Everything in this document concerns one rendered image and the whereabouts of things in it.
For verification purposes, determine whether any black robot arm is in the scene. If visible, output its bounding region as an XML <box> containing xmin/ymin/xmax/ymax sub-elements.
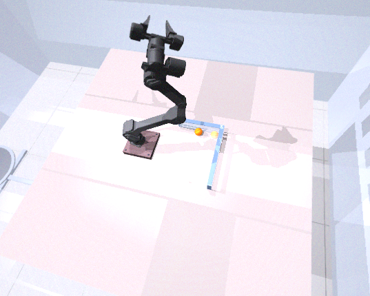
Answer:
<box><xmin>123</xmin><ymin>46</ymin><xmax>187</xmax><ymax>147</ymax></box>

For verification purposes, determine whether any orange ball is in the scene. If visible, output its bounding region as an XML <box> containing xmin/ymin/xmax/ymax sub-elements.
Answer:
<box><xmin>195</xmin><ymin>128</ymin><xmax>203</xmax><ymax>136</ymax></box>

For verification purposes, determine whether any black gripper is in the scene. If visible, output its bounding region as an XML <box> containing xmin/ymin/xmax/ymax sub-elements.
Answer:
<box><xmin>130</xmin><ymin>15</ymin><xmax>184</xmax><ymax>54</ymax></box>

